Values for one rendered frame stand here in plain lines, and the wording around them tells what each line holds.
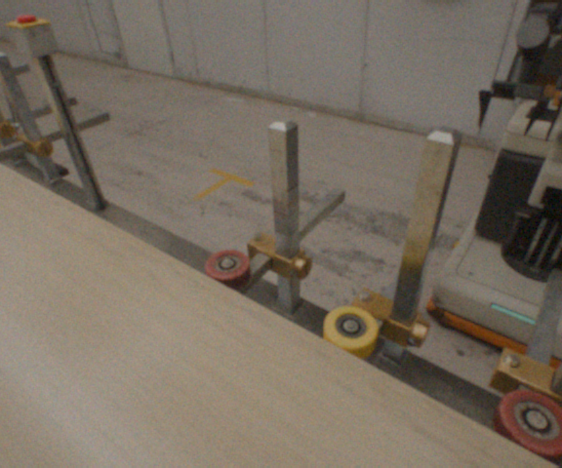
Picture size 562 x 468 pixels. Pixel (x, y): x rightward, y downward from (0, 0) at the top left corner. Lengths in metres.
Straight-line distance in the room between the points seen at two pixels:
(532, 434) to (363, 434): 0.19
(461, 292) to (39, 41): 1.54
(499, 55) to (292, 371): 2.90
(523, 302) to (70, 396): 1.46
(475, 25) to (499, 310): 2.11
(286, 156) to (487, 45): 2.69
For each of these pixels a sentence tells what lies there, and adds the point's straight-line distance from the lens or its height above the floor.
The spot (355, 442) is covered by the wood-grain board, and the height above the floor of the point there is 0.90.
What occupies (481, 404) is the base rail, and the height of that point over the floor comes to 0.70.
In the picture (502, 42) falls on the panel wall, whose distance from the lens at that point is 3.23.
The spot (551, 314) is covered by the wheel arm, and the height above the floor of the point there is 0.83.
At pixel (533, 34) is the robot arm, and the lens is 1.01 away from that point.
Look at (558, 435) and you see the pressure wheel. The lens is 0.60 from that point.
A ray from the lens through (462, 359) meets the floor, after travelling 1.80.
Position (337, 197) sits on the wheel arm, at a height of 0.85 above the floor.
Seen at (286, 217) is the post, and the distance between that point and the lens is 0.73.
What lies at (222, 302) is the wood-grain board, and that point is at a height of 0.90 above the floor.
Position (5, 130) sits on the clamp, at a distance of 1.73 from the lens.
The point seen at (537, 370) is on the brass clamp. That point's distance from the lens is 0.74.
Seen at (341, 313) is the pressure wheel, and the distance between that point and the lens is 0.63.
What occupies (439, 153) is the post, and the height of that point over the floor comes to 1.15.
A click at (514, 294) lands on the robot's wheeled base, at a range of 1.71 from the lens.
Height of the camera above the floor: 1.38
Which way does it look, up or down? 38 degrees down
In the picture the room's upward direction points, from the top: 2 degrees counter-clockwise
